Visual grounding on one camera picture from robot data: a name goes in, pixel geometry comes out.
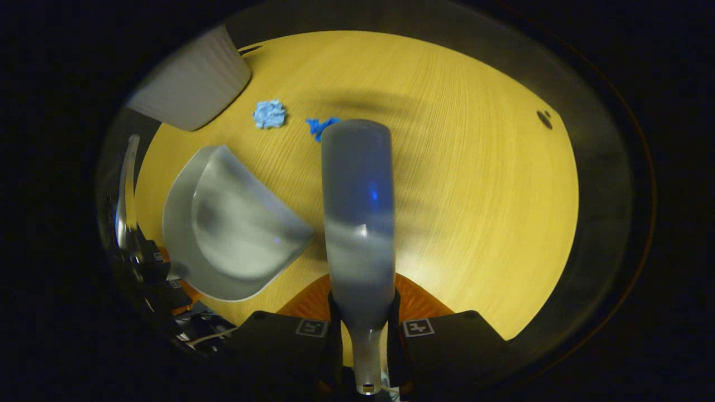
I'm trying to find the grey garbage bin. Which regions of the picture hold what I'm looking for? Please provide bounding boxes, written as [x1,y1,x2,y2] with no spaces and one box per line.
[127,25,252,132]

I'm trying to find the white dustpan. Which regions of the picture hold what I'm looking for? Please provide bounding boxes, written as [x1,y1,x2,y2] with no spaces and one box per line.
[161,145,314,303]

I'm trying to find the dark blue paper scrap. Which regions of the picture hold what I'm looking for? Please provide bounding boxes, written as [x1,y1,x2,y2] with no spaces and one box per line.
[306,117,340,142]

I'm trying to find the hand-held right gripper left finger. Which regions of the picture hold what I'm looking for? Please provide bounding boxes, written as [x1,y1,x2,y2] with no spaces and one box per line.
[222,272,342,393]

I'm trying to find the light blue paper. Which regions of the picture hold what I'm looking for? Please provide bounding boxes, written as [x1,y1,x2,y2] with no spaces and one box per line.
[252,99,287,130]

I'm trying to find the small white broom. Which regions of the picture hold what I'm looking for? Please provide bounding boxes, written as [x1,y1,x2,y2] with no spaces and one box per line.
[321,118,397,395]

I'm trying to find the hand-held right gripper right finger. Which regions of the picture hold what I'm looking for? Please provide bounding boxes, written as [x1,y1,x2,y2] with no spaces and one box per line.
[387,272,510,395]

